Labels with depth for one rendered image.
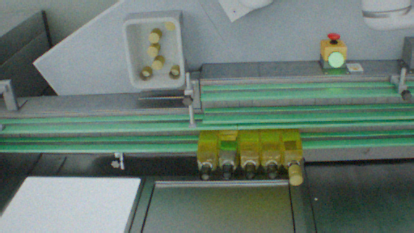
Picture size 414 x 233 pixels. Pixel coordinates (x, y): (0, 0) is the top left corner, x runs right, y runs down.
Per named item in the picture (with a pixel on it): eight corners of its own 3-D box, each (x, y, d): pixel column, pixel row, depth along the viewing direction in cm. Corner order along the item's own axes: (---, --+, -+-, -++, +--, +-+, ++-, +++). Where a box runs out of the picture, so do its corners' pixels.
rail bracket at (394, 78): (386, 80, 119) (399, 101, 107) (388, 57, 115) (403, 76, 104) (398, 80, 119) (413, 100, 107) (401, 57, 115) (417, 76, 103)
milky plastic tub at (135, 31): (137, 78, 138) (131, 89, 131) (127, 13, 127) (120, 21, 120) (188, 75, 137) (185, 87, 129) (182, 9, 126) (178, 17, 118)
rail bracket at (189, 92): (190, 114, 129) (185, 136, 118) (185, 63, 121) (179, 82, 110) (200, 114, 129) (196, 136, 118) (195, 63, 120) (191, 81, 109)
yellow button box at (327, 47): (319, 59, 131) (323, 69, 124) (320, 37, 127) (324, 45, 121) (340, 59, 130) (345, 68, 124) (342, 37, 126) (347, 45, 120)
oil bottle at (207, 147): (203, 133, 132) (196, 175, 114) (201, 117, 130) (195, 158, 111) (221, 133, 132) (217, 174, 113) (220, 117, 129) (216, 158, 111)
